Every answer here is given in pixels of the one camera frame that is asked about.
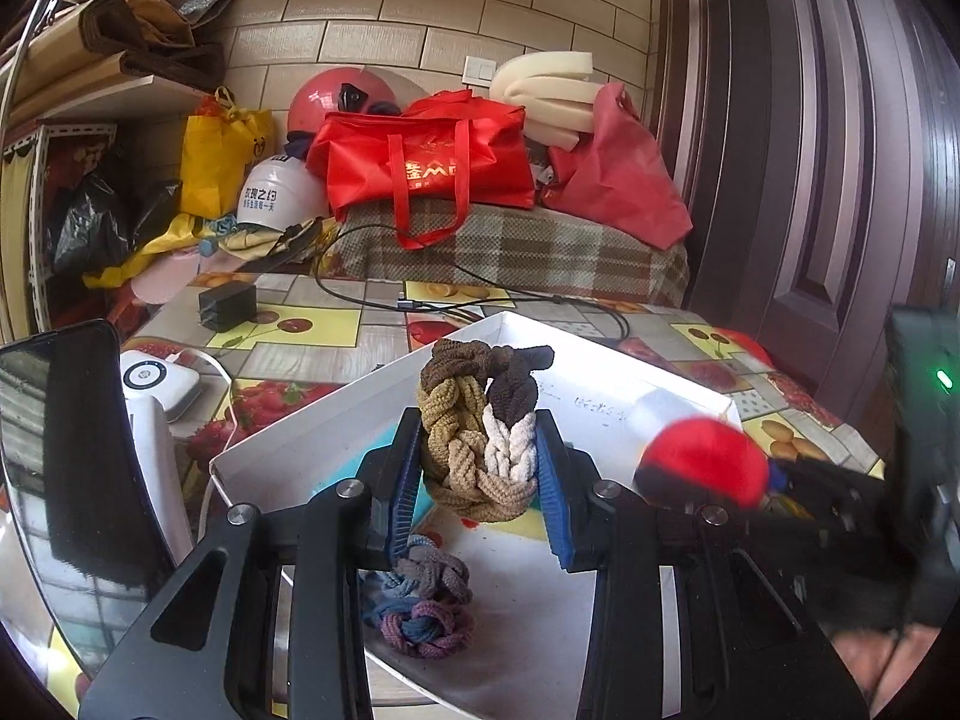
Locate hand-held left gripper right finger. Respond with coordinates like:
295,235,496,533
534,412,871,720

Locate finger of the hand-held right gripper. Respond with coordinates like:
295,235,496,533
765,456,897,535
634,463,680,502

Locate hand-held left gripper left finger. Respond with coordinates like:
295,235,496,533
79,406,425,720

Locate red plush ball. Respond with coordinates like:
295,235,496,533
637,420,771,507

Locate white tray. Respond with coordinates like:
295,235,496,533
208,311,743,706

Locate brown braided scrunchie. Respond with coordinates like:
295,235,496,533
416,339,556,522

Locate person's right hand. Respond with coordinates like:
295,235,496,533
829,611,960,702

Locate grey blue purple braided scrunchie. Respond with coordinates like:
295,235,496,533
361,536,475,661

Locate white phone stand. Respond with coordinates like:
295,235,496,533
124,390,196,563

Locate plaid cover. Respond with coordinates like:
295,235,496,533
330,202,691,308

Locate black power adapter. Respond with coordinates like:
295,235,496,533
197,283,258,333

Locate white square charger device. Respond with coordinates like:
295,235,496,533
120,349,203,425

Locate red plastic bag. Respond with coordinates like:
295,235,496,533
540,82,695,250

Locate grey panelled door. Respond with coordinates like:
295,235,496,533
750,0,960,361

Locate pink cloth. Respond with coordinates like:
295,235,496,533
131,251,260,308

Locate white helmet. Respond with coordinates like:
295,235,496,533
236,152,331,233

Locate black smartphone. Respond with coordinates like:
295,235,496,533
0,319,181,691

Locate red tote bag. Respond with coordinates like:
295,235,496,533
306,90,537,252

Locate yellow raincoat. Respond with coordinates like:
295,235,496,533
82,214,248,290

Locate yellow shopping bag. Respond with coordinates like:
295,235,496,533
178,86,275,220

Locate red helmet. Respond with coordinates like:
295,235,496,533
289,67,421,155

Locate black plastic bag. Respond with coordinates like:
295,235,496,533
52,165,185,275

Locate white foam roll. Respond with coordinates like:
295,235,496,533
489,54,612,151

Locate white metal shelf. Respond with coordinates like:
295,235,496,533
0,67,218,346

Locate silver foil bag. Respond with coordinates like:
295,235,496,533
154,0,245,31

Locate brown paper bag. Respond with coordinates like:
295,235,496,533
97,0,226,87

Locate cardboard sheets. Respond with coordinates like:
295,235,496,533
0,4,98,113

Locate black cable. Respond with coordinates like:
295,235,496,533
313,221,635,350

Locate white cable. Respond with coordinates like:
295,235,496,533
169,349,237,563

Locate brown wooden door frame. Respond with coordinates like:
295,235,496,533
649,0,758,256

